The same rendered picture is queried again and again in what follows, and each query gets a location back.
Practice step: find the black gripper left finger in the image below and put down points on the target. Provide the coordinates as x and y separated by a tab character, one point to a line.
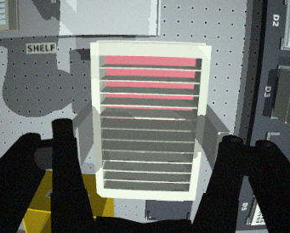
23	165

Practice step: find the white multi-trough reservoir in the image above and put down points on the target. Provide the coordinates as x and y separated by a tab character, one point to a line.
9	15

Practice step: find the yellow waste bin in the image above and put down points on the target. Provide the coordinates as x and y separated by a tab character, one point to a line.
37	218

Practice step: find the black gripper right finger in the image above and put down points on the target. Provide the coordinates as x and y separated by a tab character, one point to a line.
268	172

